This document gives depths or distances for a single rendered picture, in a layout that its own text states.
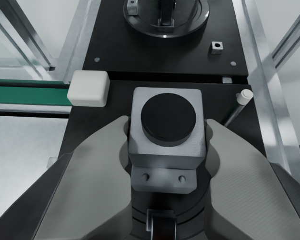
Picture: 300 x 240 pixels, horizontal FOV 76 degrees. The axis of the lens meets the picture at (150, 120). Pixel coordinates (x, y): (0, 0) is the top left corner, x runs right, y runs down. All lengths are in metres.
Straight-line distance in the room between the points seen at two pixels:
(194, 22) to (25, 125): 0.31
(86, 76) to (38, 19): 0.39
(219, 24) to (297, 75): 0.22
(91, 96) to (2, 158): 0.17
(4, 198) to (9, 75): 0.18
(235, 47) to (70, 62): 0.26
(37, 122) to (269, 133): 0.33
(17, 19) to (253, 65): 0.32
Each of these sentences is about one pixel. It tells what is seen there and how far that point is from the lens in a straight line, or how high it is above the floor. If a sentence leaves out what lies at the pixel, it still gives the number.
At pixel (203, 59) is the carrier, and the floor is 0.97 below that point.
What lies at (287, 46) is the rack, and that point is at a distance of 0.39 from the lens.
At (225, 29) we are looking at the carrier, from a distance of 0.37.
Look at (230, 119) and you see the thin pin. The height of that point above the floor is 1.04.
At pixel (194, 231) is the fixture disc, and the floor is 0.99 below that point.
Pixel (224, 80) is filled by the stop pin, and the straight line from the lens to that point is 0.30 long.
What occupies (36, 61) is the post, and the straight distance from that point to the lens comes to 0.32.
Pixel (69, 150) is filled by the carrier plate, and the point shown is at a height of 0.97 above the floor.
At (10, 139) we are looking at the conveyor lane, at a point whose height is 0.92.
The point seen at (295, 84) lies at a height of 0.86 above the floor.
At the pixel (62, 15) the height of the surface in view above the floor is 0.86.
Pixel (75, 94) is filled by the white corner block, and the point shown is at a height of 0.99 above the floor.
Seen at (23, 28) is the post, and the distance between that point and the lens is 0.30.
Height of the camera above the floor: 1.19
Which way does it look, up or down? 63 degrees down
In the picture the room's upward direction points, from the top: 2 degrees counter-clockwise
